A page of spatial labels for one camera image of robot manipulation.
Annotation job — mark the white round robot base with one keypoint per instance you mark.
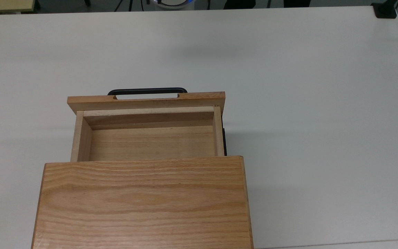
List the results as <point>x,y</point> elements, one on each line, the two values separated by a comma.
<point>171,4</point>

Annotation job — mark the light oak wooden cabinet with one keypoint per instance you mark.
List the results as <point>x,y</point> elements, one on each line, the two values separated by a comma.
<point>143,207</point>

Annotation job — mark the dark box on floor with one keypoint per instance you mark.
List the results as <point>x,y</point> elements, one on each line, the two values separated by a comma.
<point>297,2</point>
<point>238,3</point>

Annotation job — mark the light wooden side table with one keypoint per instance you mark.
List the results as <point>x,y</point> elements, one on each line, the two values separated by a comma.
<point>2,5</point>

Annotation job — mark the black drawer slide rail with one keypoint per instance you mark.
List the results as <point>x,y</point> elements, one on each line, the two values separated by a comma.
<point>224,141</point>

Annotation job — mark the black table clamp mount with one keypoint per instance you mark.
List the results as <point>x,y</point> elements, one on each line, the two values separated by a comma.
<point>385,11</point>

